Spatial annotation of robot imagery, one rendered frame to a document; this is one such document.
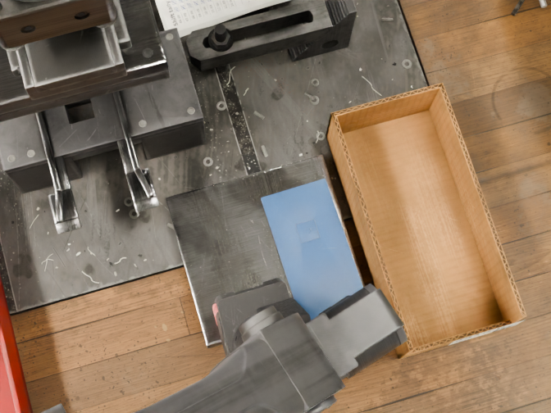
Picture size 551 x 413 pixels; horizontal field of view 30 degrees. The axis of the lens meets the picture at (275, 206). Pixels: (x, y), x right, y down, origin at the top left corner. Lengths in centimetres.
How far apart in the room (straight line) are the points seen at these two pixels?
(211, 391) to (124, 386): 37
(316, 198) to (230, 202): 9
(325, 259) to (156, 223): 18
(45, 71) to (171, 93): 22
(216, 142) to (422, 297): 27
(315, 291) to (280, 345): 29
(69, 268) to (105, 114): 17
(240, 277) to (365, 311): 25
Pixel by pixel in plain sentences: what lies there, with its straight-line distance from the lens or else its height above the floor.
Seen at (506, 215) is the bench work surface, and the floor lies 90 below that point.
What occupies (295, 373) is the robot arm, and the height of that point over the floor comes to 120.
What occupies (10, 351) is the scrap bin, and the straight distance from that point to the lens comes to 103.
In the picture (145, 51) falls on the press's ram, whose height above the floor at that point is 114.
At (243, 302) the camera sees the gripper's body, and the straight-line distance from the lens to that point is 92.
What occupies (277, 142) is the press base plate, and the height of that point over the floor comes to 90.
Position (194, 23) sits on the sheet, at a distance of 110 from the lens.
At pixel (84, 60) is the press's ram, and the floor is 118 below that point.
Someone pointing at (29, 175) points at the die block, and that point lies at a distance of 106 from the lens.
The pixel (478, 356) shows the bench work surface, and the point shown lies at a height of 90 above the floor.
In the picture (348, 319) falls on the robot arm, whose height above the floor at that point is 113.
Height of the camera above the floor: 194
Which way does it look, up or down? 75 degrees down
